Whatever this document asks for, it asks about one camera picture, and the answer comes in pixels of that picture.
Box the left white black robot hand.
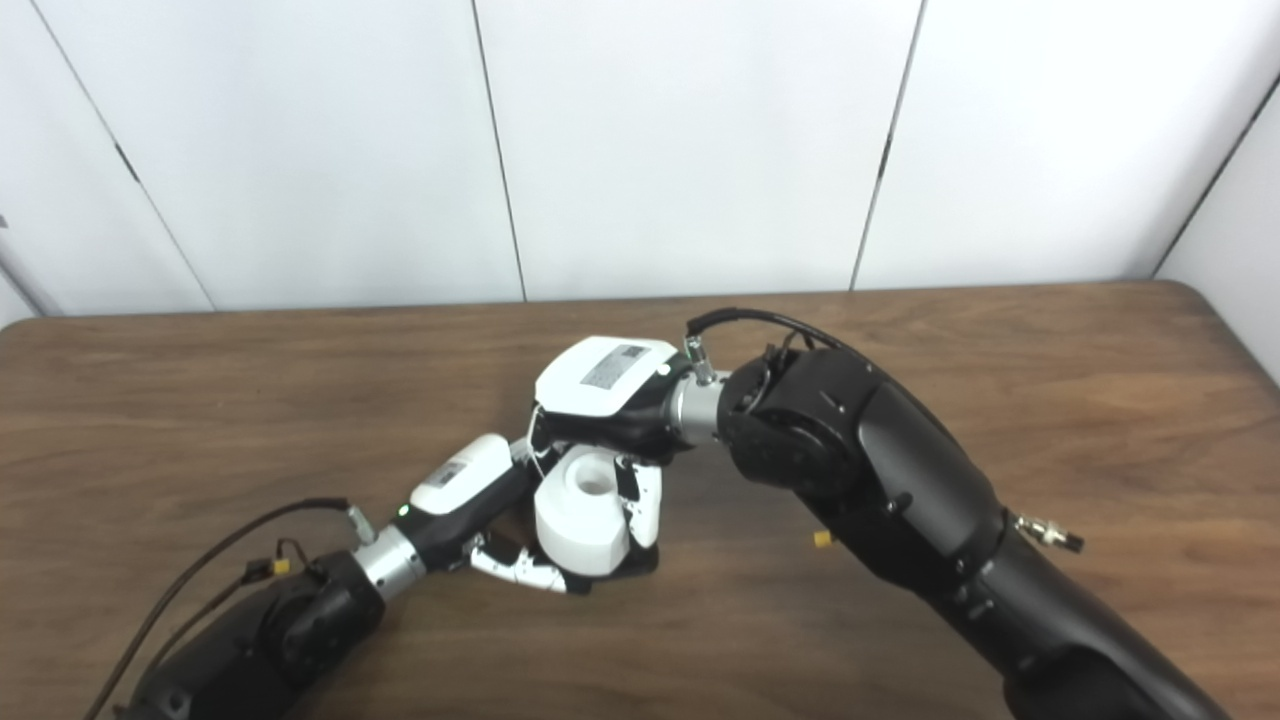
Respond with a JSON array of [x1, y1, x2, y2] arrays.
[[398, 432, 596, 597]]

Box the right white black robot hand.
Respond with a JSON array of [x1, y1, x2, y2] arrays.
[[527, 335, 696, 579]]

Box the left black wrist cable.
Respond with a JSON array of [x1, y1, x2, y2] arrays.
[[83, 497, 376, 720]]

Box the round white piece with holes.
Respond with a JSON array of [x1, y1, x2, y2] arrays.
[[533, 447, 633, 578]]

